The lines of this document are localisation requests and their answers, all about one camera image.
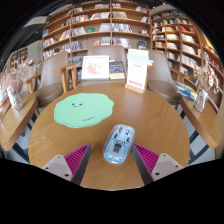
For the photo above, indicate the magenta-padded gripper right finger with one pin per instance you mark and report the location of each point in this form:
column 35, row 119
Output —
column 148, row 160

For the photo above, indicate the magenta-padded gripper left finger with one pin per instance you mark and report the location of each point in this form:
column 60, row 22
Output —
column 77, row 160

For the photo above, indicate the transparent blue computer mouse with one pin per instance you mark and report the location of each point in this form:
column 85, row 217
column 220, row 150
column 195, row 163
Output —
column 118, row 145

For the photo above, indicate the green blob-shaped mouse pad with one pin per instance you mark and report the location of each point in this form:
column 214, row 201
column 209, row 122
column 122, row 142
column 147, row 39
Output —
column 83, row 110

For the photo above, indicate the round wooden side table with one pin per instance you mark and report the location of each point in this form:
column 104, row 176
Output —
column 206, row 123
column 15, row 123

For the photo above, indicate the stack of blue books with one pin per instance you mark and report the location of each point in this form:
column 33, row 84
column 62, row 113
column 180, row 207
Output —
column 186, row 91

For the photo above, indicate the glass vase with dried flowers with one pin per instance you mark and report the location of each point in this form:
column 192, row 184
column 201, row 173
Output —
column 201, row 100
column 15, row 100

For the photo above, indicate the brown padded wooden armchair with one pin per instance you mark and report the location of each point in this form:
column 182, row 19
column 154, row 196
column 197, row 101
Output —
column 163, row 78
column 106, row 50
column 51, row 80

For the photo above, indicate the white sign in wooden base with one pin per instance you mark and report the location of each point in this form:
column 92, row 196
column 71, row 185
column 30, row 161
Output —
column 137, row 71

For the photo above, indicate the white framed red print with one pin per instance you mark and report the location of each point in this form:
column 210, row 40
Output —
column 95, row 67

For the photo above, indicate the dark blue book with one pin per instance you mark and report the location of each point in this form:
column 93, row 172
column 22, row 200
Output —
column 116, row 69

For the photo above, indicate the light blue book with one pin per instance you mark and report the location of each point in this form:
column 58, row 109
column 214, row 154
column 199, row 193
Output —
column 151, row 61

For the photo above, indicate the distant wooden bookshelf unit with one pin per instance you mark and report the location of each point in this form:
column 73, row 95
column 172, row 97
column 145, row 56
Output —
column 19, row 56

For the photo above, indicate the curved wooden bookshelf unit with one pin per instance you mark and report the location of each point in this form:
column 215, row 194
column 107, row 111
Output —
column 180, row 43

